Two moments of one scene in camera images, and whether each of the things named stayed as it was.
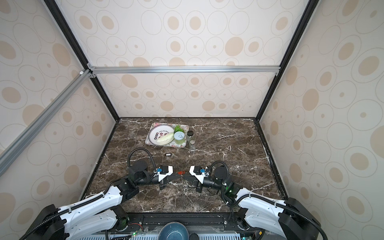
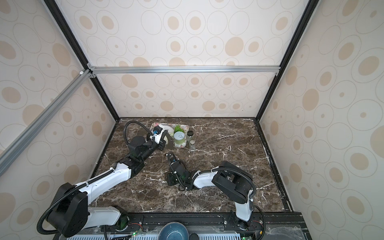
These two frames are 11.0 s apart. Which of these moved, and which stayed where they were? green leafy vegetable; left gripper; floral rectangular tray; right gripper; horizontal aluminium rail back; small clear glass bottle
Moved: right gripper; left gripper
Stayed: floral rectangular tray; horizontal aluminium rail back; small clear glass bottle; green leafy vegetable
